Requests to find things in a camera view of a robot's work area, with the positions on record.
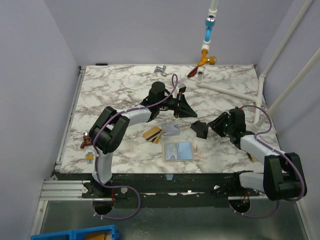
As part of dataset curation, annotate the gold card stack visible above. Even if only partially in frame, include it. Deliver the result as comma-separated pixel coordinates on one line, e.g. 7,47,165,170
142,126,163,144

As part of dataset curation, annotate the white PVC pipe frame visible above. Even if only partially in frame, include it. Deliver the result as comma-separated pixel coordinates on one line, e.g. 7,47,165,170
195,0,320,132

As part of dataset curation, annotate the blue plastic bin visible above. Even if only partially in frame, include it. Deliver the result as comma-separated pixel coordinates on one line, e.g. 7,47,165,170
30,225,120,240

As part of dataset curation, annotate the red handled tool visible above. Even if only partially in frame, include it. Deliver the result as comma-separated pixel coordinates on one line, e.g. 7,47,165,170
187,66,199,78

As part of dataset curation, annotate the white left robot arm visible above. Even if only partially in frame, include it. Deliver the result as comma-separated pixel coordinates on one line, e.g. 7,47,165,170
89,81,198,198

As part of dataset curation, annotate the brass faucet tap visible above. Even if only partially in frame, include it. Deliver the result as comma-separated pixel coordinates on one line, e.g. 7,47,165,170
197,48,217,67

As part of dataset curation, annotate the aluminium extrusion frame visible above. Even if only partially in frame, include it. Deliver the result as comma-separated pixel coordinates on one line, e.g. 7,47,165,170
30,66,86,236

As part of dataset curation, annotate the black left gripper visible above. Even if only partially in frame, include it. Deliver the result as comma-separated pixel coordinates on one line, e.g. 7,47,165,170
157,92,197,119

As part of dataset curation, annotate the beige card holder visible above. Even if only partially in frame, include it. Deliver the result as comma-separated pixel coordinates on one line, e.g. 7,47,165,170
161,141,195,163

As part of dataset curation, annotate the silver metal clamp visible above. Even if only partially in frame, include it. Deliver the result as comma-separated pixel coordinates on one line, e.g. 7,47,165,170
153,65,168,77

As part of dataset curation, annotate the hex key set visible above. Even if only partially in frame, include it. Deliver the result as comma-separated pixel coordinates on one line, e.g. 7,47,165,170
85,151,95,165

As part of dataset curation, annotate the brown faucet on table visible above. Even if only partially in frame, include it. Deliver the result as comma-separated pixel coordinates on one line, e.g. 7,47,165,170
80,132,92,149

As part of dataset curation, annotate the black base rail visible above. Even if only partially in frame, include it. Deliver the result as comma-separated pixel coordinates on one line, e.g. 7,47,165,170
82,173,259,209

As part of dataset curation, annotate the silver VIP card stack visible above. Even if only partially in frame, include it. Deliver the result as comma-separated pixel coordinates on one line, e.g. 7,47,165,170
161,122,181,138

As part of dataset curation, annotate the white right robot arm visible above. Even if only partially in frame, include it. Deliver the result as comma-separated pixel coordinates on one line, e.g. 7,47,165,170
208,107,307,202

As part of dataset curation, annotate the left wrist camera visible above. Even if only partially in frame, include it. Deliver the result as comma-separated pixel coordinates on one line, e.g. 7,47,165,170
177,83,187,95

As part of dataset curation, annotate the black card stack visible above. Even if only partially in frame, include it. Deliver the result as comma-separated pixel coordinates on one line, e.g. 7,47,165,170
190,120,209,139

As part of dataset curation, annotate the blue pipe valve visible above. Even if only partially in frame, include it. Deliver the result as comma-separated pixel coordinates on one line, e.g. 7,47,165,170
204,15,216,42

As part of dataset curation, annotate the single silver card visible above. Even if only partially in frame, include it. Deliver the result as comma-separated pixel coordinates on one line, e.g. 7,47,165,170
164,142,179,161

